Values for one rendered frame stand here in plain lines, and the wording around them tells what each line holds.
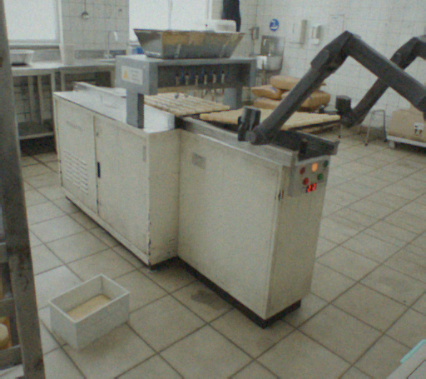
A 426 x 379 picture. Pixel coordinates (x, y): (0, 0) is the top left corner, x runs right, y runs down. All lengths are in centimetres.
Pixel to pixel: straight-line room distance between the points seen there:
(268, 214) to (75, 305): 102
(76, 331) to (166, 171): 87
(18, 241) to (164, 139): 158
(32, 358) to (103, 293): 154
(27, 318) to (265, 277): 139
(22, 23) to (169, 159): 331
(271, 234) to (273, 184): 22
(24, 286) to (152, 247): 171
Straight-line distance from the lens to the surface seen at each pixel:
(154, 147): 211
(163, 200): 224
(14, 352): 76
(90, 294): 221
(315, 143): 195
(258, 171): 179
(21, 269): 64
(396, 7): 600
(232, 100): 257
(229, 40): 235
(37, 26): 522
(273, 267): 190
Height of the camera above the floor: 137
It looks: 20 degrees down
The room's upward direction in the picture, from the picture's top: 3 degrees clockwise
